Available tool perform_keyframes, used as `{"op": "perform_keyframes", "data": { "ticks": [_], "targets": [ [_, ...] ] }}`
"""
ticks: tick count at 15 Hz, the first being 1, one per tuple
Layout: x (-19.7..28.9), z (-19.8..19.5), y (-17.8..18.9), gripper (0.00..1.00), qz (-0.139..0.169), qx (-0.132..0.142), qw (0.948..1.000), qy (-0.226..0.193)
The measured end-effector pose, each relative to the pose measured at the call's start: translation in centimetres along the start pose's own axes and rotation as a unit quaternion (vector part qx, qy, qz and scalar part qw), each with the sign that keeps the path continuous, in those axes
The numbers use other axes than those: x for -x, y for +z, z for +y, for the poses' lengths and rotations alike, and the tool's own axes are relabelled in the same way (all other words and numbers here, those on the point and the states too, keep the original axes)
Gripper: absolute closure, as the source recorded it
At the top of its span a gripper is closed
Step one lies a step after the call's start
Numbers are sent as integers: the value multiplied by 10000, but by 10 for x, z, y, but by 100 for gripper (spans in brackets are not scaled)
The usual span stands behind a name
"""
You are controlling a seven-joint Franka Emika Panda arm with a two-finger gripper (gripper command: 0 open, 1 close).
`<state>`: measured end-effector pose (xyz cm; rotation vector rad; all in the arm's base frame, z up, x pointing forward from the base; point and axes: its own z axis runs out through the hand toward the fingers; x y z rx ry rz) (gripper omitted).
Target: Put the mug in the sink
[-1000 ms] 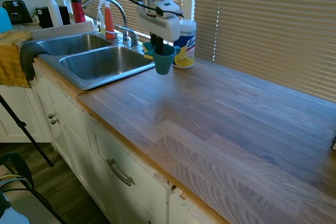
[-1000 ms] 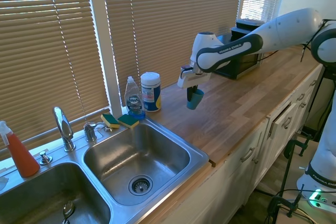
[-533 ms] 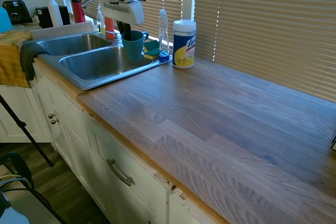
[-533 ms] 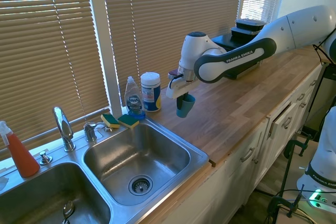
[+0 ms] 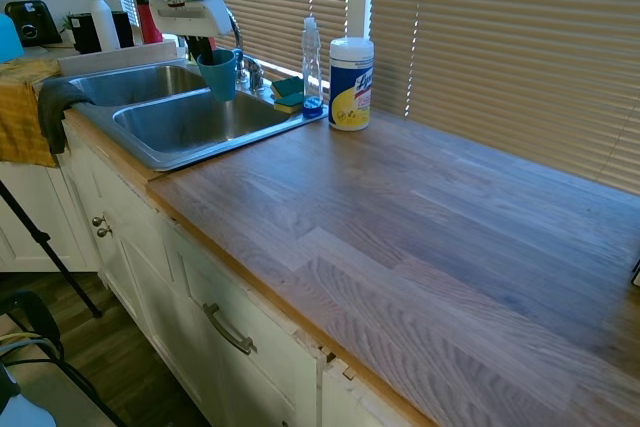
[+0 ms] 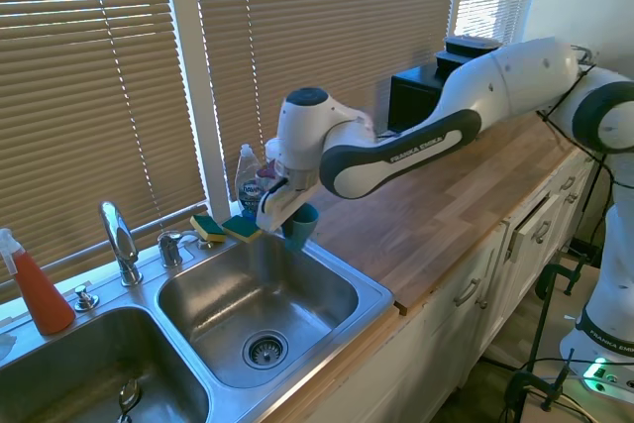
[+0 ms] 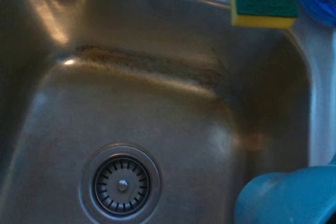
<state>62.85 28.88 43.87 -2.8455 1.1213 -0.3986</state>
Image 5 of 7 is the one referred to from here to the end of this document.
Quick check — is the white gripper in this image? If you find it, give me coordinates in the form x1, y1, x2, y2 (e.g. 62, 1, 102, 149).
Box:
157, 0, 234, 67

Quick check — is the teal plastic cup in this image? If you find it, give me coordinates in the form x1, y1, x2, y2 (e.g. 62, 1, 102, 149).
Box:
196, 48, 244, 103

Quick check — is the stainless steel double sink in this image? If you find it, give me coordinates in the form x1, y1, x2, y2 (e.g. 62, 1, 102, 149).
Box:
62, 62, 329, 172

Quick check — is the chrome kitchen faucet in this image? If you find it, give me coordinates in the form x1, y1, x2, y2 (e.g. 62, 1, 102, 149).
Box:
227, 11, 247, 84

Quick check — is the orange red spray bottle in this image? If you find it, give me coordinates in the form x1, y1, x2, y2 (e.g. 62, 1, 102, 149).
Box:
132, 0, 164, 46

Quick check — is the black canister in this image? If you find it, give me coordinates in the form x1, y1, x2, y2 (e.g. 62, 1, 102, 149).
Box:
69, 11, 102, 53
112, 10, 135, 48

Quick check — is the tan horizontal window blind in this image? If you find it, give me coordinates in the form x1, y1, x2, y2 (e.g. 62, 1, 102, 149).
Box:
187, 0, 351, 81
372, 0, 640, 196

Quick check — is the yellow green sponge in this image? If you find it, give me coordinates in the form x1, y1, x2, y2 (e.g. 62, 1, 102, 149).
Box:
270, 75, 305, 98
273, 91, 306, 116

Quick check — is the white tall bottle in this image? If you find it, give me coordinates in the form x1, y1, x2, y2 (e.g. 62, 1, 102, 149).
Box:
89, 0, 121, 51

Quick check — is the clear dish soap bottle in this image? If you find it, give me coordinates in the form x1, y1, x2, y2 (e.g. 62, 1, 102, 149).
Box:
301, 16, 325, 121

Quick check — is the disinfecting wipes canister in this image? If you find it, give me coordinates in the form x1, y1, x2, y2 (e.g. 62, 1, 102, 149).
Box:
328, 36, 375, 132

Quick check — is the grey dish cloth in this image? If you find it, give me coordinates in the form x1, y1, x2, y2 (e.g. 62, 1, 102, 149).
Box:
37, 79, 96, 156

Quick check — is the black toaster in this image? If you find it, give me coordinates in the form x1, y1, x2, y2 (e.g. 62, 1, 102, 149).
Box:
3, 0, 64, 47

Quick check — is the yellow patterned towel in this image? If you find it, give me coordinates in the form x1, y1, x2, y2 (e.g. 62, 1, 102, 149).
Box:
0, 57, 64, 168

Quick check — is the light blue object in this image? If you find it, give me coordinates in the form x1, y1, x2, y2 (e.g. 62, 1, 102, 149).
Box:
0, 11, 25, 64

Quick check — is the white kitchen cabinet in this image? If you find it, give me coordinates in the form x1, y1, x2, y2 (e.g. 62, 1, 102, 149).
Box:
0, 111, 436, 427

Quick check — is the black tripod leg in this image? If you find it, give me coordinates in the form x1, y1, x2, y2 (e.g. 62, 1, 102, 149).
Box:
0, 179, 104, 318

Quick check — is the metal cabinet bar handle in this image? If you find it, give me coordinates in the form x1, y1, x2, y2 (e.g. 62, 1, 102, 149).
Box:
202, 302, 259, 356

